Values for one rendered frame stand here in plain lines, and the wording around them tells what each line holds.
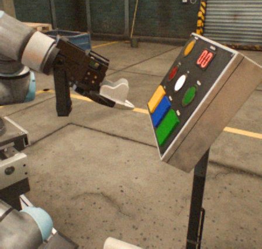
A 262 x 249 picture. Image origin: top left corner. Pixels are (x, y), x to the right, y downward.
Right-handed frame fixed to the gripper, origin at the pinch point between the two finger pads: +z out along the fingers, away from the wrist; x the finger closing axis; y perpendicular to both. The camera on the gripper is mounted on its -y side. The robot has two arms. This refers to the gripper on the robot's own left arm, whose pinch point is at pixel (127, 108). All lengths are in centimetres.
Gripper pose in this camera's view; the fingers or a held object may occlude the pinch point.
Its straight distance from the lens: 60.0
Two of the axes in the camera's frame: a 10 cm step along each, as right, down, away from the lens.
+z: 8.6, 4.4, 2.5
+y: 5.0, -8.0, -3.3
